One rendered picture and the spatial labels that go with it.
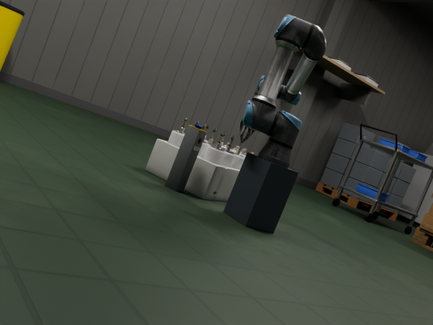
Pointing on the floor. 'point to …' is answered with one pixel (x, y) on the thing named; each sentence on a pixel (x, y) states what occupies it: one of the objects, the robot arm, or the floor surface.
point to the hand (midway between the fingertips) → (243, 138)
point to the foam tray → (214, 180)
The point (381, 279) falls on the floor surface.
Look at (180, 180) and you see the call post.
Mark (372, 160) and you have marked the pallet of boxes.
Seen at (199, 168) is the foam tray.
